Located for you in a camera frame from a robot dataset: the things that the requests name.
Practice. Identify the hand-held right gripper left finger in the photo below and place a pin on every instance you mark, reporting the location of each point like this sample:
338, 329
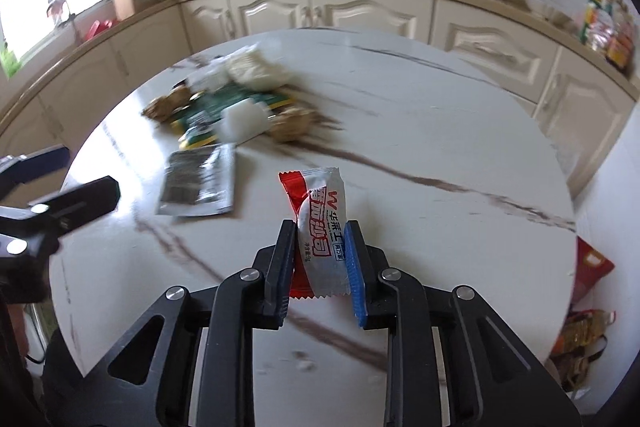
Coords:
280, 267

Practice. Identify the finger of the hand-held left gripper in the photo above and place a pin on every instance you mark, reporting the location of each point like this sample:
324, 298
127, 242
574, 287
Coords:
45, 158
80, 199

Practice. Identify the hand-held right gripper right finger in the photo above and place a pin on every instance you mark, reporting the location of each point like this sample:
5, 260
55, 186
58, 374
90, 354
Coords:
352, 272

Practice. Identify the red and white snack wrapper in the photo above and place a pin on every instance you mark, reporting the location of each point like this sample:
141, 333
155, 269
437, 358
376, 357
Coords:
322, 227

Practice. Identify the green bottle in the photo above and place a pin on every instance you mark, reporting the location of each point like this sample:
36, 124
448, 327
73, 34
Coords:
10, 59

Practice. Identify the silver and black packet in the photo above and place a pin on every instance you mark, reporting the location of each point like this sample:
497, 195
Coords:
195, 182

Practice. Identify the brown lumpy scraps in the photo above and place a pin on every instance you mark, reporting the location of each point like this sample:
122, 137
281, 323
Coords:
167, 104
295, 124

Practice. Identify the red basin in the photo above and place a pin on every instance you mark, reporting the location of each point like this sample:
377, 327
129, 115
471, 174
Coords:
100, 29

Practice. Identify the white foam block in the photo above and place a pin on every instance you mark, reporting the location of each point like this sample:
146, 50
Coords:
242, 122

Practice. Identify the round white marble table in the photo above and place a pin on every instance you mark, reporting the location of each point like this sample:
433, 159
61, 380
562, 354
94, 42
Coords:
425, 132

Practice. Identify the green snack packet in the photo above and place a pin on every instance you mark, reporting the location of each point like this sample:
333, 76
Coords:
220, 107

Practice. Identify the white plastic bag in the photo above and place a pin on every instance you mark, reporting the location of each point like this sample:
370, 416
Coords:
250, 67

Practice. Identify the brown and gold bag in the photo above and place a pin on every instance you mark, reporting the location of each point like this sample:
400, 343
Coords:
580, 342

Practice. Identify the red snack bag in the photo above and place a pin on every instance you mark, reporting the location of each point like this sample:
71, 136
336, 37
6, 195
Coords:
592, 264

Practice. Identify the cream lower cabinets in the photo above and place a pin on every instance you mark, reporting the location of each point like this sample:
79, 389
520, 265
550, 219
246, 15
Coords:
350, 12

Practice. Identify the cluster of condiment bottles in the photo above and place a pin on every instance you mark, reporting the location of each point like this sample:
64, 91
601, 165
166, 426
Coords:
607, 32

